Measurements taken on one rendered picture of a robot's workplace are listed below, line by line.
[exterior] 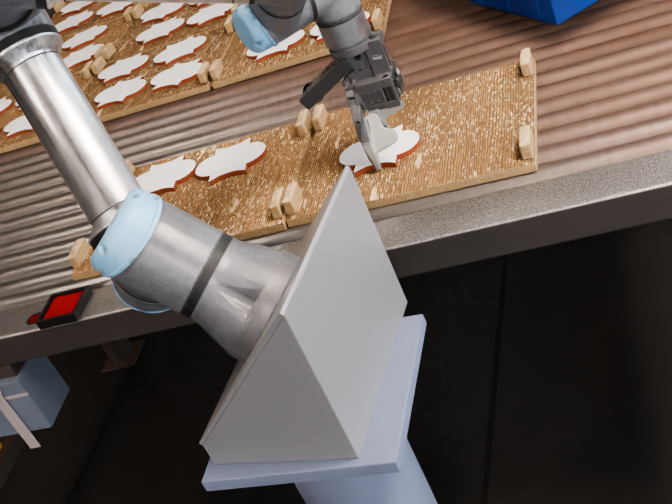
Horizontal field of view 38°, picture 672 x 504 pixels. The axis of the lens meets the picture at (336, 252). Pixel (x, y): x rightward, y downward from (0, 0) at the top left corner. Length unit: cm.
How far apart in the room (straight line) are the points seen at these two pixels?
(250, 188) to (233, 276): 57
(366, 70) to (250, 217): 31
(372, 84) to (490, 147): 21
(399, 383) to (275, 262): 24
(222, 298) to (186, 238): 8
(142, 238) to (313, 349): 25
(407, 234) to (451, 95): 37
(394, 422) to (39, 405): 80
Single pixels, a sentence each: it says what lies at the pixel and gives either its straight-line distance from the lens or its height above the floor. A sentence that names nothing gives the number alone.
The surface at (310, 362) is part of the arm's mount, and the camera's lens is 112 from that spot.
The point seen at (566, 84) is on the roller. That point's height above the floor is 92.
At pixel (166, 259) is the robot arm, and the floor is 115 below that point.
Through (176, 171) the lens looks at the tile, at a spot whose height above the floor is 95.
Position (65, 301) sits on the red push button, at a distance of 172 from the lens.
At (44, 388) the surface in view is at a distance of 186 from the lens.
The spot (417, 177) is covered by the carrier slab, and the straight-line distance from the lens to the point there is 155.
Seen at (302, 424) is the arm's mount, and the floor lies 94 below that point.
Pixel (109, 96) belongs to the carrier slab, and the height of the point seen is 95.
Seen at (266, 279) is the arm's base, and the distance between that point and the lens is 117.
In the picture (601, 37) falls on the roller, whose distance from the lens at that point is 184.
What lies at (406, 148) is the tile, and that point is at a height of 95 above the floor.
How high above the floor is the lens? 170
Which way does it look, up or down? 32 degrees down
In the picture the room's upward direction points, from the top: 25 degrees counter-clockwise
